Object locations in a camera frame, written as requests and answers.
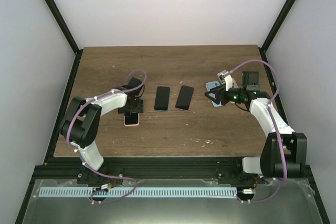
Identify phone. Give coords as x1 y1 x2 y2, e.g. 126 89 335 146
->
123 113 140 126
154 86 170 111
175 86 194 111

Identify black frame post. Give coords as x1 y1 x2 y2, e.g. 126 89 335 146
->
44 0 80 55
261 0 296 52

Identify left black frame post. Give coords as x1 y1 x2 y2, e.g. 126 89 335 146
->
44 0 80 55

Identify left black table edge rail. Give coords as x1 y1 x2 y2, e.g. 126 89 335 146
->
43 49 83 165

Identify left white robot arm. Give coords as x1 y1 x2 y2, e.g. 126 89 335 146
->
59 77 144 184

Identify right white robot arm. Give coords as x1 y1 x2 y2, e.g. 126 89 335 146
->
205 71 307 184

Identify light blue phone case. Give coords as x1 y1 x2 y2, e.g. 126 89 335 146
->
205 81 222 107

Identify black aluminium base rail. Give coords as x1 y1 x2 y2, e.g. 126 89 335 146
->
32 156 256 185

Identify light blue slotted cable duct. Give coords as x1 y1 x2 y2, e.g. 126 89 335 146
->
38 187 237 198

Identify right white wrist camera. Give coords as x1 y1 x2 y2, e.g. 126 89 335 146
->
217 70 234 91

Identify right black frame post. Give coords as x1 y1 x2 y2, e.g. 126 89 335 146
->
261 0 296 52

